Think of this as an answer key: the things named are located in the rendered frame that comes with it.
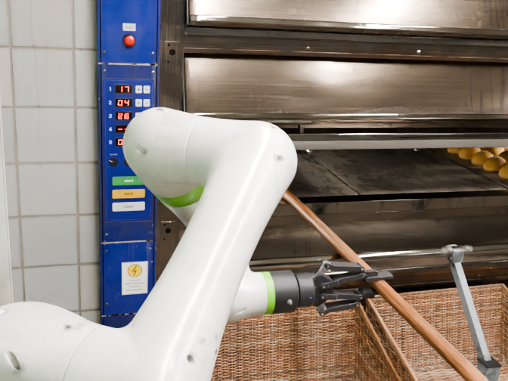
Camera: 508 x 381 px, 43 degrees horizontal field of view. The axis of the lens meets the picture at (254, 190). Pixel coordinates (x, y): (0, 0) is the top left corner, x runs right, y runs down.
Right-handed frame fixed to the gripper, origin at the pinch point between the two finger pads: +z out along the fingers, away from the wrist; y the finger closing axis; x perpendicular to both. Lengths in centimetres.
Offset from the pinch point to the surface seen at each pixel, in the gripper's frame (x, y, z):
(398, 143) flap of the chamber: -41, -22, 26
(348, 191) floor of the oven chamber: -65, 1, 24
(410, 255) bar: -18.3, 3.0, 20.4
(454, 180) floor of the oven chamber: -72, 1, 70
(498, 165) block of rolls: -79, -1, 94
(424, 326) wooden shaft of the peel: 21.1, -1.1, -0.4
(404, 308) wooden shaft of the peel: 13.5, -1.1, -0.5
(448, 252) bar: -18.1, 2.9, 31.9
